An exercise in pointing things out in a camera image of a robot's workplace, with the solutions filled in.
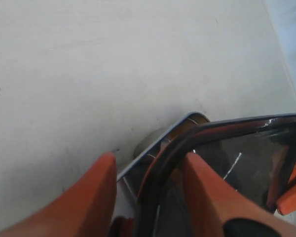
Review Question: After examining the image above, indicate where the white backdrop cloth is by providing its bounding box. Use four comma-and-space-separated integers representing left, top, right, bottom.
262, 0, 296, 111

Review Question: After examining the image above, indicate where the dark transparent lunch box lid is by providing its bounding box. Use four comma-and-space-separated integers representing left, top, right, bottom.
133, 113, 296, 237

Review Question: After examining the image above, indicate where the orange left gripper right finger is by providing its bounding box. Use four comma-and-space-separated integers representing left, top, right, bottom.
183, 153, 296, 237

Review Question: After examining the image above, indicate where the yellow toy cheese wedge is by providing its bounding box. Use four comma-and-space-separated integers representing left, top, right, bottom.
167, 121, 196, 141

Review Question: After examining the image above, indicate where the red toy sausage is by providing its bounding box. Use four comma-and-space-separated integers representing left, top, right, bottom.
108, 216, 134, 237

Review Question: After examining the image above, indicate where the stainless steel lunch box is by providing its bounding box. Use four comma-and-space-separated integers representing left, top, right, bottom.
115, 111, 211, 237

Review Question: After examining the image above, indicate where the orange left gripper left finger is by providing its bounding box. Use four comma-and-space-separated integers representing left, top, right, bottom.
0, 153, 116, 237

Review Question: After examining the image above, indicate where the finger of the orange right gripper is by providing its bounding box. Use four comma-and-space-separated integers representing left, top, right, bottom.
276, 163, 296, 215

